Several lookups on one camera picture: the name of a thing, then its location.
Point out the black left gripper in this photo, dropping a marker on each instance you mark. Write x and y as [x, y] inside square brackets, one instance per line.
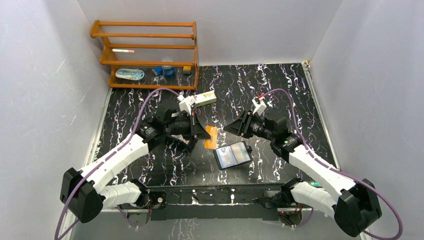
[193, 126]

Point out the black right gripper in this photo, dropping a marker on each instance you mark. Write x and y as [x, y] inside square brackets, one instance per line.
[241, 126]

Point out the orange credit card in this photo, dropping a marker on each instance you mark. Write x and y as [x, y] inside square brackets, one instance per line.
[211, 143]

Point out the black card holder box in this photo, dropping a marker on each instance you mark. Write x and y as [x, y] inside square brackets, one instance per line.
[181, 143]

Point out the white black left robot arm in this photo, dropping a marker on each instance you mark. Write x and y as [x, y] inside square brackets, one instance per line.
[86, 192]

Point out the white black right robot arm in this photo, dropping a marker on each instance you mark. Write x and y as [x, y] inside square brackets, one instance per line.
[353, 206]

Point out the white green red carton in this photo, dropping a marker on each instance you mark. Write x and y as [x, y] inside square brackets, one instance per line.
[205, 98]

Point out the small yellow black block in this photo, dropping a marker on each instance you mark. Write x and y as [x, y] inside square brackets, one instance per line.
[187, 70]

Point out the blue jar clear lid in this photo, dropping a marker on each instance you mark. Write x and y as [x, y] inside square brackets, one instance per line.
[168, 69]

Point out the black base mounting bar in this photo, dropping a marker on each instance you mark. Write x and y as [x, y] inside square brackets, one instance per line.
[233, 201]

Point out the small blue block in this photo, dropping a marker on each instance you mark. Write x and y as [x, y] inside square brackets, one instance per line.
[157, 71]

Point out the blue white plastic package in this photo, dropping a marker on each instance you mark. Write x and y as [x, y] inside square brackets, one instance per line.
[130, 74]

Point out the wooden shelf rack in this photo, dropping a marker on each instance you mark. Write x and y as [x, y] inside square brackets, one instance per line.
[152, 42]

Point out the white pink marker pen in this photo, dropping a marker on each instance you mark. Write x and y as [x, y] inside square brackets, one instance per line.
[116, 50]

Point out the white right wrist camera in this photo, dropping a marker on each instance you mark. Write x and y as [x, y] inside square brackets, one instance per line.
[259, 105]

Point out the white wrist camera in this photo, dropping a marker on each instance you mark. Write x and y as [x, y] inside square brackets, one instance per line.
[259, 105]
[185, 103]

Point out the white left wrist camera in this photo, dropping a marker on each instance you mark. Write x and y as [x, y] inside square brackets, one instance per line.
[185, 103]

